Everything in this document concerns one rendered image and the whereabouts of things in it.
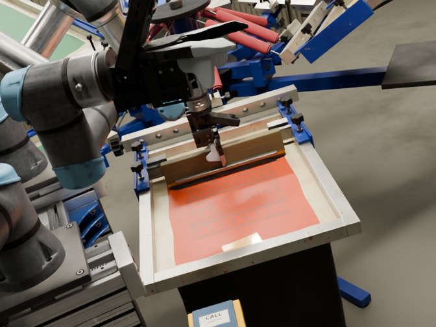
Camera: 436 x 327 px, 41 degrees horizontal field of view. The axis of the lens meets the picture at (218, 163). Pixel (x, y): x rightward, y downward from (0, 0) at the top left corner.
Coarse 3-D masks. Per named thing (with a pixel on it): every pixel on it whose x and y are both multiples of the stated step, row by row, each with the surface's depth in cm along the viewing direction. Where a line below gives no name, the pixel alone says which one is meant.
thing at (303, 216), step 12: (252, 168) 193; (276, 168) 189; (288, 168) 187; (288, 180) 181; (288, 192) 175; (300, 192) 173; (300, 204) 168; (288, 216) 164; (300, 216) 163; (312, 216) 161; (252, 228) 164; (264, 228) 162; (276, 228) 161; (288, 228) 159; (300, 228) 158
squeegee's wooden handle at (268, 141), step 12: (264, 132) 191; (276, 132) 190; (228, 144) 190; (240, 144) 190; (252, 144) 190; (264, 144) 191; (276, 144) 191; (192, 156) 190; (204, 156) 190; (228, 156) 191; (240, 156) 192; (252, 156) 192; (168, 168) 190; (180, 168) 191; (192, 168) 192; (204, 168) 192; (168, 180) 192
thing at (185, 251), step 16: (224, 176) 193; (176, 192) 193; (176, 208) 184; (176, 224) 176; (176, 240) 169; (208, 240) 164; (224, 240) 162; (176, 256) 162; (192, 256) 160; (208, 256) 158
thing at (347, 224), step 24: (264, 120) 214; (168, 144) 218; (192, 144) 215; (312, 168) 176; (144, 192) 191; (336, 192) 162; (144, 216) 178; (144, 240) 166; (288, 240) 149; (312, 240) 149; (144, 264) 156; (192, 264) 151; (216, 264) 148; (240, 264) 149; (168, 288) 150
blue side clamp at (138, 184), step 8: (136, 152) 214; (144, 152) 214; (136, 160) 209; (144, 160) 209; (144, 168) 203; (136, 176) 198; (144, 176) 198; (136, 184) 193; (144, 184) 193; (136, 192) 191
